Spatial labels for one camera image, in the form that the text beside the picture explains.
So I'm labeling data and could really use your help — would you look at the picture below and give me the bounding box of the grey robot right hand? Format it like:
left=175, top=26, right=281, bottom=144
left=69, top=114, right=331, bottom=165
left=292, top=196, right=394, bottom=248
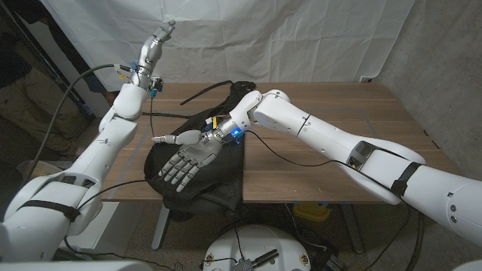
left=151, top=125, right=236, bottom=193

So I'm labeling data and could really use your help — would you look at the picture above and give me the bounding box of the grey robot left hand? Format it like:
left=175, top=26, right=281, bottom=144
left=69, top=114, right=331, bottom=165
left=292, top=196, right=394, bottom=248
left=130, top=20, right=177, bottom=91

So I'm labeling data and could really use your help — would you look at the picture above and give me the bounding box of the black apron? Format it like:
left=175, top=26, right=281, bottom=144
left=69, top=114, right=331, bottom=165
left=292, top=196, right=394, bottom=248
left=142, top=80, right=257, bottom=218

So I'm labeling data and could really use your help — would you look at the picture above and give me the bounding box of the person in blue jeans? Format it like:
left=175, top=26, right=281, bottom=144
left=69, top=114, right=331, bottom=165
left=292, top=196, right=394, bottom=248
left=86, top=71, right=117, bottom=106

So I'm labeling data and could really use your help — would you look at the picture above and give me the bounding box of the white creased backdrop sheet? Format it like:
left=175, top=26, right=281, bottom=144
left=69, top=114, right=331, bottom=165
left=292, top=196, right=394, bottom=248
left=39, top=0, right=416, bottom=93

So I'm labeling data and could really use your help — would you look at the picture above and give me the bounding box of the grey table leg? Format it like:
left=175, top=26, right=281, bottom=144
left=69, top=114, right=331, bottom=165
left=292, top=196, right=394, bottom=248
left=150, top=202, right=171, bottom=251
left=340, top=202, right=365, bottom=255

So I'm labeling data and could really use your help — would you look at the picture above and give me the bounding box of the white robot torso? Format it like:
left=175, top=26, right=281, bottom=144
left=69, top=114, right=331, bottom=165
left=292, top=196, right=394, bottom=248
left=202, top=224, right=313, bottom=271

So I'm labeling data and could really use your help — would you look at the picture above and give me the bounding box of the person in khaki trousers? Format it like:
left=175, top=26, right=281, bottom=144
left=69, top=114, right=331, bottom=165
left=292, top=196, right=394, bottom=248
left=0, top=41, right=90, bottom=155

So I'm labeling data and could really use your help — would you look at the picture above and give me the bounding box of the yellow plastic box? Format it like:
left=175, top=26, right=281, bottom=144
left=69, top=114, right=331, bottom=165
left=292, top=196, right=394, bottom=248
left=292, top=202, right=334, bottom=223

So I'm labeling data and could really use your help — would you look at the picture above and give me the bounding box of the clear plastic storage box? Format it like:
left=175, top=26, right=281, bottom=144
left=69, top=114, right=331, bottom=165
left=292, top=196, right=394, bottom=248
left=17, top=160, right=50, bottom=181

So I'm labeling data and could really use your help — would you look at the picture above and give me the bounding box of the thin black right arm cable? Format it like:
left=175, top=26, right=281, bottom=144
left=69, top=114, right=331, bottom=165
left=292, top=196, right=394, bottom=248
left=243, top=129, right=396, bottom=195

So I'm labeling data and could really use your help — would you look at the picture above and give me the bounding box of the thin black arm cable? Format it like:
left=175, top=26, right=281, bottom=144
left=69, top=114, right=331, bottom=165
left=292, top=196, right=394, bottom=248
left=75, top=96, right=156, bottom=212
left=243, top=129, right=396, bottom=195

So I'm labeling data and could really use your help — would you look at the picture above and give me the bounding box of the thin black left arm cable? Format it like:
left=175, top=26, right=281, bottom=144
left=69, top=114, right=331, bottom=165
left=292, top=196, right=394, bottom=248
left=75, top=96, right=156, bottom=212

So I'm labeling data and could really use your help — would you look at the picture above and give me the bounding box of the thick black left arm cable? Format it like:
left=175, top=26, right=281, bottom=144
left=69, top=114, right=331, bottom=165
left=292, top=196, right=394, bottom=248
left=22, top=62, right=135, bottom=187

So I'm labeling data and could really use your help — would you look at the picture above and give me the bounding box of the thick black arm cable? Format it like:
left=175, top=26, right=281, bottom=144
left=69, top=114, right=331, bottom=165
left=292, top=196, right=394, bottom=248
left=22, top=62, right=135, bottom=187
left=404, top=209, right=426, bottom=271

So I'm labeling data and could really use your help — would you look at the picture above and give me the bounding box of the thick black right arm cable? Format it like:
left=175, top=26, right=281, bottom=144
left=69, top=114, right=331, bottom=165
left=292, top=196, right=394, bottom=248
left=404, top=209, right=426, bottom=271

